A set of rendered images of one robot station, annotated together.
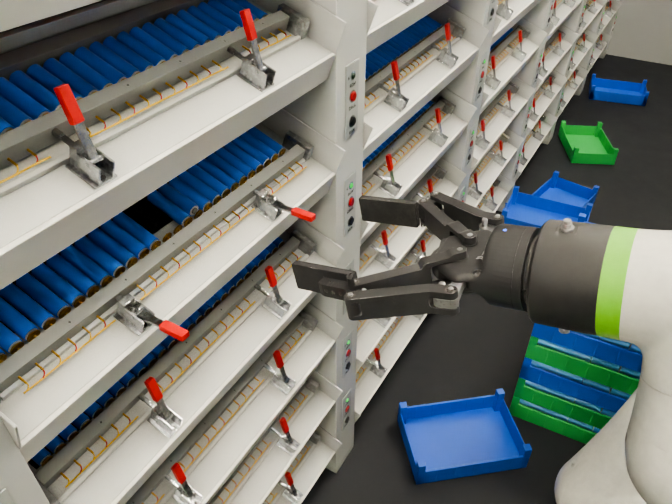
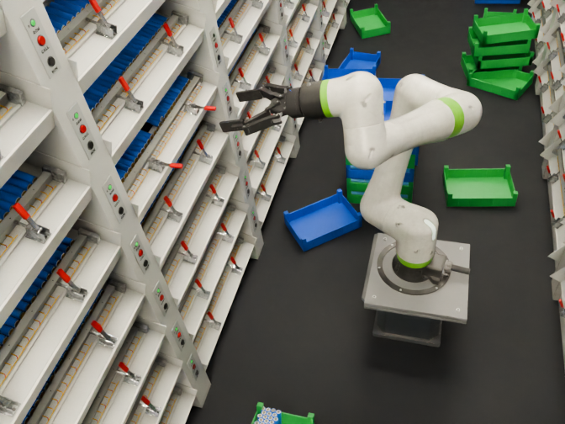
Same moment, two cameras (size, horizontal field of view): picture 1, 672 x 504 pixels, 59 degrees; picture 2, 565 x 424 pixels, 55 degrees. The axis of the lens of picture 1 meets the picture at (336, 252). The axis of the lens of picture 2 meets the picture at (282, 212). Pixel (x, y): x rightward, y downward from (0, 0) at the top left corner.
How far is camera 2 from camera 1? 0.85 m
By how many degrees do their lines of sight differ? 10
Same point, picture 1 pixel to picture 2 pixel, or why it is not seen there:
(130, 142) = (140, 92)
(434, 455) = (310, 235)
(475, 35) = not seen: outside the picture
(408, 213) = (256, 94)
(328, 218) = (219, 109)
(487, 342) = (328, 167)
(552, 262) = (305, 97)
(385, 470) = (285, 250)
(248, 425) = (207, 224)
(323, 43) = (197, 24)
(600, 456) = (372, 186)
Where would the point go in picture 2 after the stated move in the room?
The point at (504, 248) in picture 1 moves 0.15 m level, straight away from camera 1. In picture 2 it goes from (291, 97) to (294, 64)
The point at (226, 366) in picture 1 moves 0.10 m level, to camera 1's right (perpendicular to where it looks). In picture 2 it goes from (192, 190) to (223, 182)
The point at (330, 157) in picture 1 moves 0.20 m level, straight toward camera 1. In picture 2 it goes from (213, 78) to (224, 111)
